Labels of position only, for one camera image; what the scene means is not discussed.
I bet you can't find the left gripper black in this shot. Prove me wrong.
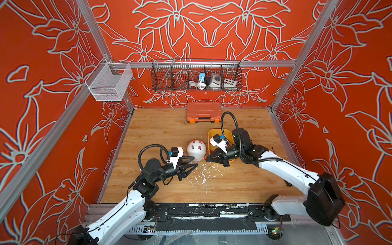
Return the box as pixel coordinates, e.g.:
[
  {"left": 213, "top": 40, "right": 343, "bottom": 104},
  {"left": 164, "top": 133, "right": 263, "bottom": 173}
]
[{"left": 152, "top": 156, "right": 197, "bottom": 185}]

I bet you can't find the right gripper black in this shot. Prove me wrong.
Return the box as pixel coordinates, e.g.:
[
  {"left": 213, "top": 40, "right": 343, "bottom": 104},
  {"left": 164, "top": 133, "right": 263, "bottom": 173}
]
[{"left": 206, "top": 146, "right": 245, "bottom": 168}]

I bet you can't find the white dome with screws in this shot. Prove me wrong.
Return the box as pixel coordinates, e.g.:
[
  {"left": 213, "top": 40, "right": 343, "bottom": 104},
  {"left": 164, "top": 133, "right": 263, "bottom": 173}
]
[{"left": 187, "top": 140, "right": 207, "bottom": 162}]

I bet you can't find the yellow plastic tray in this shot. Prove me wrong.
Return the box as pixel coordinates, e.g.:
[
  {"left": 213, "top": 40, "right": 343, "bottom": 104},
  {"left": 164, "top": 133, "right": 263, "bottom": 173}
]
[{"left": 208, "top": 129, "right": 234, "bottom": 163}]

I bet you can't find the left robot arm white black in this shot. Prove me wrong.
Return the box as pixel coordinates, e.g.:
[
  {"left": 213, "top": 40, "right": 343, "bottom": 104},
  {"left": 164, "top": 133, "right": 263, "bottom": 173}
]
[{"left": 68, "top": 156, "right": 198, "bottom": 245}]

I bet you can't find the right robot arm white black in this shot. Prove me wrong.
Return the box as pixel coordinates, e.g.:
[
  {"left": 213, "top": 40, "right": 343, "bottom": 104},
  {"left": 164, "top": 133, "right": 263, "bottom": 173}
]
[{"left": 205, "top": 128, "right": 346, "bottom": 227}]

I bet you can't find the orange tool case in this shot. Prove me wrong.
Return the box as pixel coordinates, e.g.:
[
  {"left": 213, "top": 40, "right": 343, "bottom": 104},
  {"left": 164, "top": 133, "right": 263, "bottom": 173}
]
[{"left": 186, "top": 102, "right": 222, "bottom": 124}]

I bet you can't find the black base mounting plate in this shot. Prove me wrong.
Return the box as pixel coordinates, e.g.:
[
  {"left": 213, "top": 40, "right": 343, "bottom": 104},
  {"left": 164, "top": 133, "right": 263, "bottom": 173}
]
[{"left": 142, "top": 203, "right": 292, "bottom": 233}]

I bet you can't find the white socket block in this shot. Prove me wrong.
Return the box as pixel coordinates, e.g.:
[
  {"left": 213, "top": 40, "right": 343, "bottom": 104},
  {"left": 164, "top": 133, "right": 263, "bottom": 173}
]
[{"left": 223, "top": 79, "right": 237, "bottom": 90}]

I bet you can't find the white power adapter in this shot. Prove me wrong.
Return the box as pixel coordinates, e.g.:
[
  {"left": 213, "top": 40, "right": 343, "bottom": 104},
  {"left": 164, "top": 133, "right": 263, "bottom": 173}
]
[{"left": 207, "top": 73, "right": 222, "bottom": 89}]

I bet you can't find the blue white small box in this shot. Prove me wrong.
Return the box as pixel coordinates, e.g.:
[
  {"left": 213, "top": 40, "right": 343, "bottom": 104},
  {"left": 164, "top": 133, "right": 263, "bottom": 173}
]
[{"left": 198, "top": 72, "right": 205, "bottom": 83}]

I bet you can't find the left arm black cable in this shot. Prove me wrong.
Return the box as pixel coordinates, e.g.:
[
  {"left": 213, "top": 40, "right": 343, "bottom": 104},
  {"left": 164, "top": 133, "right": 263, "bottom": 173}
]
[{"left": 137, "top": 143, "right": 170, "bottom": 170}]

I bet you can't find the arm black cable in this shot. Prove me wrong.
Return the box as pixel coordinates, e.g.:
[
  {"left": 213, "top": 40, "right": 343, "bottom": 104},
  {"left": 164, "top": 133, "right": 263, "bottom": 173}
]
[
  {"left": 137, "top": 143, "right": 170, "bottom": 170},
  {"left": 220, "top": 111, "right": 284, "bottom": 164}
]

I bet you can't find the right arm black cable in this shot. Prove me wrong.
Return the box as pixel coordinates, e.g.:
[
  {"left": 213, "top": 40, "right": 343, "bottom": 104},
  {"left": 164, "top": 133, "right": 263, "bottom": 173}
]
[{"left": 220, "top": 111, "right": 284, "bottom": 164}]

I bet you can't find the black wire wall basket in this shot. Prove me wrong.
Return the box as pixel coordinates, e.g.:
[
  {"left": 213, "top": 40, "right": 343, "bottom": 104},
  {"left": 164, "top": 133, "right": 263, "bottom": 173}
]
[{"left": 151, "top": 58, "right": 243, "bottom": 92}]

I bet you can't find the clear plastic wall bin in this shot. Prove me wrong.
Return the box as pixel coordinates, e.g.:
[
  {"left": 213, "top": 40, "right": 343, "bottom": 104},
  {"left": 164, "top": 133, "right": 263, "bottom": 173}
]
[{"left": 84, "top": 63, "right": 133, "bottom": 102}]

